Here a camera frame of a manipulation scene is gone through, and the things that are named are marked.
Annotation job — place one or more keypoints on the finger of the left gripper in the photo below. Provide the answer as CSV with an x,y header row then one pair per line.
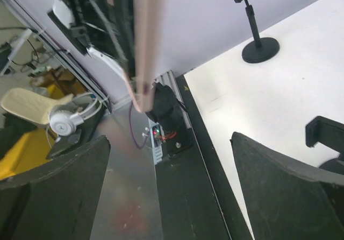
x,y
106,25

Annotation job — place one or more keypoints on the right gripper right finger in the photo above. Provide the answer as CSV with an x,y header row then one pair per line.
x,y
286,198

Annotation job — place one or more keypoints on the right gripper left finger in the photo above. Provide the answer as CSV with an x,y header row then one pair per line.
x,y
57,200

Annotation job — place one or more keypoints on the phone with pink case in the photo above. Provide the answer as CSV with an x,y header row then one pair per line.
x,y
136,27

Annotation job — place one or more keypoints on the black clamp phone stand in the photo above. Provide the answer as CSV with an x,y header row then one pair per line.
x,y
329,133

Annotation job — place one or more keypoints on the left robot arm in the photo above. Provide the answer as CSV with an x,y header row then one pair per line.
x,y
164,99

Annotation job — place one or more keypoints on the white headphones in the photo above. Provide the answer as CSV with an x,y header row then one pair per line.
x,y
64,118

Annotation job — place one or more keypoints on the cream plastic chair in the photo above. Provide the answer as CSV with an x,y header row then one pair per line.
x,y
31,106

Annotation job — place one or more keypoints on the left circuit board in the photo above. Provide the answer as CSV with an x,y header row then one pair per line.
x,y
155,134

